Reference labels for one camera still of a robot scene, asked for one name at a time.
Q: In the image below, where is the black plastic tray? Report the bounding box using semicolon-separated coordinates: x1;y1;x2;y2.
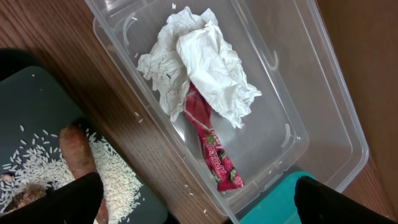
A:
1;48;175;223

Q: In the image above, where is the teal serving tray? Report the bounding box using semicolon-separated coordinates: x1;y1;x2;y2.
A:
236;170;313;224

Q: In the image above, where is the pile of white rice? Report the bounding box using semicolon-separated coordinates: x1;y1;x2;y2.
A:
1;129;143;223

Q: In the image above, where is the brown meat patty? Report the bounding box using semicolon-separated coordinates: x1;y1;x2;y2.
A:
4;184;47;214

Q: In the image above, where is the brown carrot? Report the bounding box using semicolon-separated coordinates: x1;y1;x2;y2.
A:
59;126;109;223

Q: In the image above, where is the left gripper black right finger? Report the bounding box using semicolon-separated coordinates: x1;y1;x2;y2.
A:
294;176;397;224

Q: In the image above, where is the white tissue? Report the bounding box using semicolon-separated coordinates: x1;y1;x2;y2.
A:
137;7;262;128

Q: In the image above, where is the clear plastic storage bin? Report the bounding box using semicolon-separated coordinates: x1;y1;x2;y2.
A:
86;0;369;223

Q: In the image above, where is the red snack wrapper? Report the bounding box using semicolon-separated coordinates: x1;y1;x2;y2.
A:
183;83;244;192

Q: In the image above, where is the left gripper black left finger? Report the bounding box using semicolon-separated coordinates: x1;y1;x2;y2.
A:
1;172;104;224

